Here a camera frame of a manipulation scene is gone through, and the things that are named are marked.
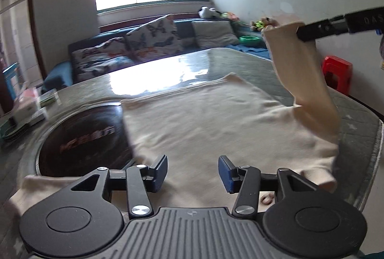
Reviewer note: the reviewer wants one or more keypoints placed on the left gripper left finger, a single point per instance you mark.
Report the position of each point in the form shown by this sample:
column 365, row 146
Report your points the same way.
column 92, row 193

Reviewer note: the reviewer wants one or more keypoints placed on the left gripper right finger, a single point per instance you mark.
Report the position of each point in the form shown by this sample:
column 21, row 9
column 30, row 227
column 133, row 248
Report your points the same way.
column 248, row 181

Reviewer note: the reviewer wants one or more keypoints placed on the cream sweatshirt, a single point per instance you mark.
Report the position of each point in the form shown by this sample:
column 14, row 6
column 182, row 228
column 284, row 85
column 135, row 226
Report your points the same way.
column 193, row 126

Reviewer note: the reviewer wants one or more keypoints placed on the black round induction cooktop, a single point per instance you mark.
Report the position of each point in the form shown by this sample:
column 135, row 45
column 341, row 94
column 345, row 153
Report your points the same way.
column 82, row 141

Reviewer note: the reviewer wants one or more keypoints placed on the red plastic stool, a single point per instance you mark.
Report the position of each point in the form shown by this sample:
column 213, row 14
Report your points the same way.
column 338, row 73

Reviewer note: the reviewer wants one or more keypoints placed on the colourful plush toys pile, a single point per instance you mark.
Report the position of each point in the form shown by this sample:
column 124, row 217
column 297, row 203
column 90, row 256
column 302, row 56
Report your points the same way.
column 263, row 23

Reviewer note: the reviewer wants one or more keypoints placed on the white box on table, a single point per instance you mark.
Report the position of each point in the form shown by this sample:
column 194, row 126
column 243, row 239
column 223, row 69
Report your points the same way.
column 31, row 119

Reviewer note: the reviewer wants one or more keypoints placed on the green booklet on table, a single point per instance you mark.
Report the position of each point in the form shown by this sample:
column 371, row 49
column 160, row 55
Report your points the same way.
column 48, row 98

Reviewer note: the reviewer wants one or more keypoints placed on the green bowl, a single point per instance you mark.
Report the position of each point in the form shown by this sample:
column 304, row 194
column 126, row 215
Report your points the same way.
column 251, row 41

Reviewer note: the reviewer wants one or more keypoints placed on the left butterfly pillow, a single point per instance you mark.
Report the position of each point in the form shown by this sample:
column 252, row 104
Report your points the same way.
column 104, row 58

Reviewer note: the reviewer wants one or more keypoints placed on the butterfly pillow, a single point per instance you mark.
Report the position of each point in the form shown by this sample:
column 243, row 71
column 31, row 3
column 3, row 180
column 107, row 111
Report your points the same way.
column 154, row 40
column 104, row 58

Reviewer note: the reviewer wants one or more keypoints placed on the blue corner sofa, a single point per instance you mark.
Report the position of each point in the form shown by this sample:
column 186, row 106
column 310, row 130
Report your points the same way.
column 62, row 75

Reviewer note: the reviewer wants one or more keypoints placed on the pink tissue box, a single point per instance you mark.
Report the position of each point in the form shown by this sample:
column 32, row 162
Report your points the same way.
column 27, row 103

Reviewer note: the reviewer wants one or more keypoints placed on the right butterfly pillow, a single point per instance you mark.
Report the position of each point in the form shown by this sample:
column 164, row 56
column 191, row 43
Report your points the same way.
column 154, row 40

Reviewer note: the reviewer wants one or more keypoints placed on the grey cushion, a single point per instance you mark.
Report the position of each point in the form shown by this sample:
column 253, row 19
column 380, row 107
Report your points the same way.
column 214, row 34

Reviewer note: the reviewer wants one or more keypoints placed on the blue white cabinet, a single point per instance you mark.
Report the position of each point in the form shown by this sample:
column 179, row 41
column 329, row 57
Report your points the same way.
column 14, row 80

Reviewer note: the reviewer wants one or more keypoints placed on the panda plush toy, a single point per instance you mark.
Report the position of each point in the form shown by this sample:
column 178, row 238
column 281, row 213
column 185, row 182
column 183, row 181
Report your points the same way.
column 206, row 12

